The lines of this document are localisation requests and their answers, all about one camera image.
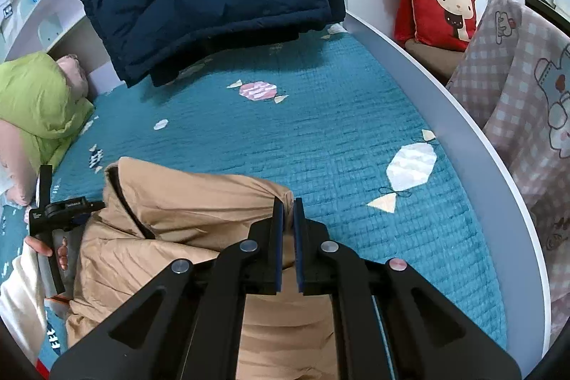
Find tan beige jacket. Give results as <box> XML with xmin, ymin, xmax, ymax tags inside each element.
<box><xmin>66</xmin><ymin>157</ymin><xmax>338</xmax><ymax>379</ymax></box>

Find pink checkered cartoon blanket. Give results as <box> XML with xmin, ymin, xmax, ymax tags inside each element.
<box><xmin>446</xmin><ymin>0</ymin><xmax>570</xmax><ymax>339</ymax></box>

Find green folded garment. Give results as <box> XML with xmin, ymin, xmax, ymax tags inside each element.
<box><xmin>1</xmin><ymin>52</ymin><xmax>94</xmax><ymax>171</ymax></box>

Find white bed frame rail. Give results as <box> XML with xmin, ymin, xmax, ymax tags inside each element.
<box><xmin>343</xmin><ymin>14</ymin><xmax>551</xmax><ymax>375</ymax></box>

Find person's left hand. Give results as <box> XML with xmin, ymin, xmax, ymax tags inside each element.
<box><xmin>24</xmin><ymin>235</ymin><xmax>69</xmax><ymax>270</ymax></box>

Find pink folded garment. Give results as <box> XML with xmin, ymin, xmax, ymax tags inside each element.
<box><xmin>1</xmin><ymin>55</ymin><xmax>89</xmax><ymax>207</ymax></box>

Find teal candy-pattern bedspread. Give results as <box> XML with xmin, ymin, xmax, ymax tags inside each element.
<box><xmin>0</xmin><ymin>23</ymin><xmax>509</xmax><ymax>370</ymax></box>

